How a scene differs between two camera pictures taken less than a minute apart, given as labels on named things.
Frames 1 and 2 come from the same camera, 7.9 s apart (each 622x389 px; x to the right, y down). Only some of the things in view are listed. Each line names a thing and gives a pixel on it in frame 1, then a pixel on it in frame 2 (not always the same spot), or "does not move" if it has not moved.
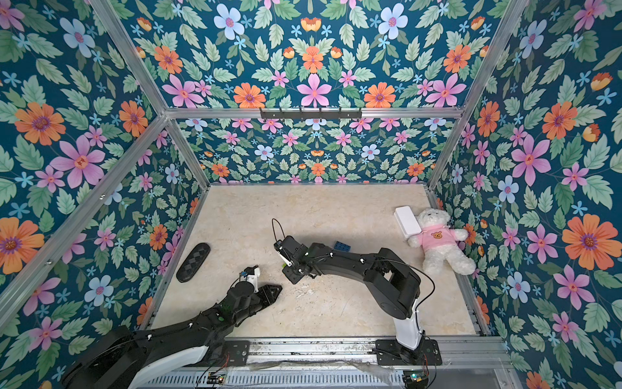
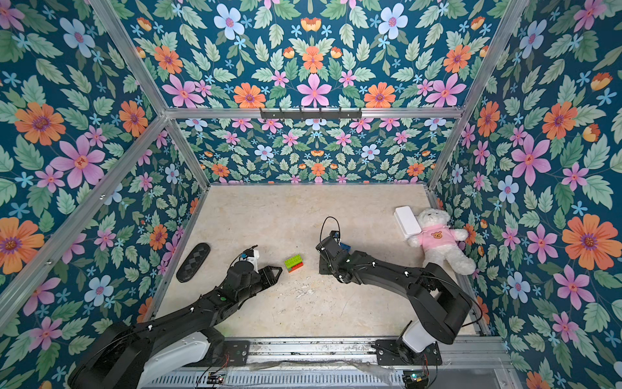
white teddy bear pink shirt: x=438 y=241 does not move
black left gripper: x=265 y=292 to x=267 y=275
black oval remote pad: x=193 y=262 does not move
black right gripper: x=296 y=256 to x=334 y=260
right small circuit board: x=415 y=378 does not move
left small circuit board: x=215 y=379 does not move
